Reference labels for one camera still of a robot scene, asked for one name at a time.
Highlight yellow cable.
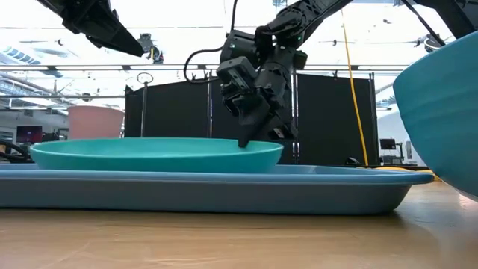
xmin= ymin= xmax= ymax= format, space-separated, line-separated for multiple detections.
xmin=340 ymin=9 xmax=370 ymax=167

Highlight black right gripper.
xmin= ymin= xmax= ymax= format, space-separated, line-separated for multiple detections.
xmin=220 ymin=46 xmax=309 ymax=149

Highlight teal plastic plate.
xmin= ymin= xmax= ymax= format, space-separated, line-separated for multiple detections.
xmin=29 ymin=137 xmax=285 ymax=174

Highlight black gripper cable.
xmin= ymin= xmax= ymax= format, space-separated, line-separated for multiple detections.
xmin=184 ymin=0 xmax=240 ymax=84

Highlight blue plastic bowl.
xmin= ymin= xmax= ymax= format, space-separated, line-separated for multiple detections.
xmin=392 ymin=31 xmax=478 ymax=202

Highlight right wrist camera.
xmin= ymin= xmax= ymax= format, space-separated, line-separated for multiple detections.
xmin=216 ymin=55 xmax=259 ymax=90

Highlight pink plastic cup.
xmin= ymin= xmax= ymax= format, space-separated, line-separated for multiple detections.
xmin=67 ymin=105 xmax=125 ymax=140

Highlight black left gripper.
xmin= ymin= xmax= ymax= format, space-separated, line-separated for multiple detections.
xmin=35 ymin=0 xmax=146 ymax=58

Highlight blue plastic tray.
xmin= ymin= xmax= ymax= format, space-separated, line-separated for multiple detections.
xmin=0 ymin=163 xmax=435 ymax=216

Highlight black aluminium frame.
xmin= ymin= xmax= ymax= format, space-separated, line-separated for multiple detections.
xmin=401 ymin=0 xmax=447 ymax=48

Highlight yellow cloth napkin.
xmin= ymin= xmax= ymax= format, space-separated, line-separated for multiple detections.
xmin=373 ymin=166 xmax=441 ymax=183

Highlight black ring post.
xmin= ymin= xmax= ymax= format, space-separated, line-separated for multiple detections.
xmin=136 ymin=72 xmax=154 ymax=138

